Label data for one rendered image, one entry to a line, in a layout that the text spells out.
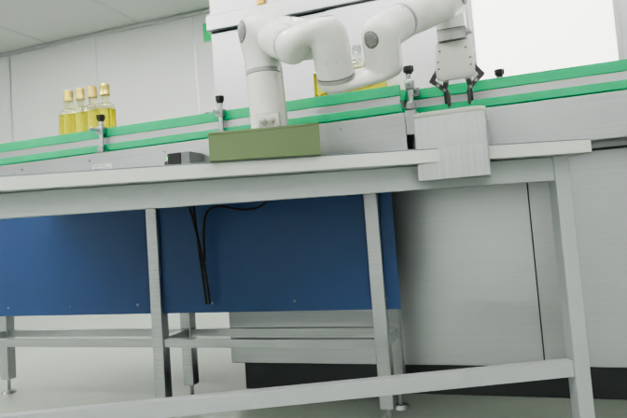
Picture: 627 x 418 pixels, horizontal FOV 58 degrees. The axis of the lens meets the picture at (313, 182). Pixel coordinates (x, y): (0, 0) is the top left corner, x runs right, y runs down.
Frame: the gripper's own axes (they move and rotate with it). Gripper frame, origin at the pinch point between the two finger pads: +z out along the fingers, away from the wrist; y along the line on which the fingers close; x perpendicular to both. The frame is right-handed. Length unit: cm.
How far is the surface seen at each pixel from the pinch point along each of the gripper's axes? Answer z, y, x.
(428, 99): 0.1, 10.1, -14.4
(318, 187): 14.7, 33.0, 29.0
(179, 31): -79, 293, -353
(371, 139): 8.2, 25.3, 0.1
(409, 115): 2.9, 14.2, -1.6
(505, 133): 12.3, -10.5, -9.5
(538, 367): 67, -13, 20
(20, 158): -1, 157, -1
